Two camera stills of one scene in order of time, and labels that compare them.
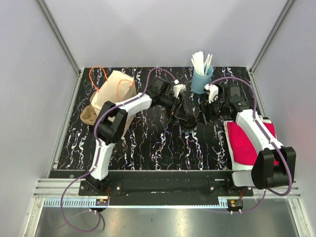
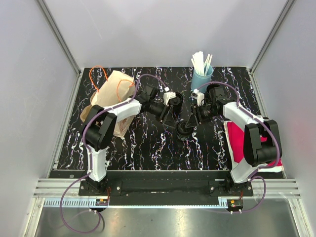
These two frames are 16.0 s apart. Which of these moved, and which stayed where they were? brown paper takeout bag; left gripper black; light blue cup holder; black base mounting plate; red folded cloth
Moved: left gripper black
Stayed: black base mounting plate; brown paper takeout bag; light blue cup holder; red folded cloth
